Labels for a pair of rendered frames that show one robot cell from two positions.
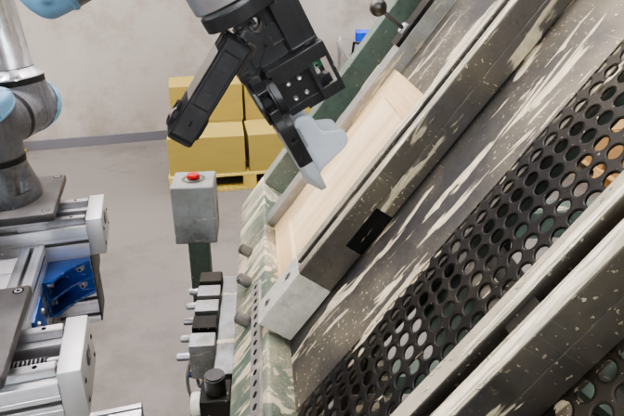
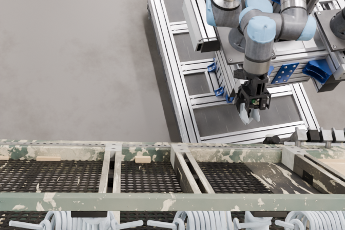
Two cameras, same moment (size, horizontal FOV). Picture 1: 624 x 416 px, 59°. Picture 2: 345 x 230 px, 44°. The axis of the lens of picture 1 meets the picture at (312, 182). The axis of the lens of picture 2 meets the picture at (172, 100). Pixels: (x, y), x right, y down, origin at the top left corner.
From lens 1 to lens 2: 1.18 m
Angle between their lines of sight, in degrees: 66
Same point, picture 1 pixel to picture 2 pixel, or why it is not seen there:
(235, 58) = (243, 77)
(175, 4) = not seen: outside the picture
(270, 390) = (248, 151)
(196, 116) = (235, 75)
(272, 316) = (284, 150)
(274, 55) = (250, 87)
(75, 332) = not seen: hidden behind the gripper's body
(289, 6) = (254, 84)
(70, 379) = (238, 82)
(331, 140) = (245, 117)
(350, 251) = (302, 172)
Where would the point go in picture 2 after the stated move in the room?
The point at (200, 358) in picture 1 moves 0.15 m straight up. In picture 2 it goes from (294, 136) to (306, 122)
